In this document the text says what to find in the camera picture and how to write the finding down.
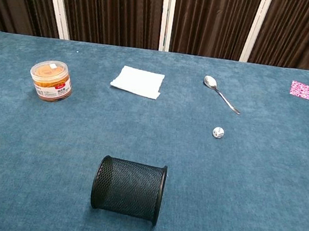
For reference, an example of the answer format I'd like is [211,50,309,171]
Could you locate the silver metal spoon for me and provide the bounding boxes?
[199,75,246,116]

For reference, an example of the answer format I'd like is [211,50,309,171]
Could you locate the pink patterned card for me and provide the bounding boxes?
[289,80,309,101]

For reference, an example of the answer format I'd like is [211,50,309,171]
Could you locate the white folded paper napkin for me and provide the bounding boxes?
[108,63,166,102]

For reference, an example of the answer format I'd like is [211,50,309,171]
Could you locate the black mesh pen holder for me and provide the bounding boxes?
[87,153,169,228]

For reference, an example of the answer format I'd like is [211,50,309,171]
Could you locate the blue felt table cover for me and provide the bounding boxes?
[0,24,309,231]

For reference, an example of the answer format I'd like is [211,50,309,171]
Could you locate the small silver ball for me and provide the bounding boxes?
[211,125,226,140]

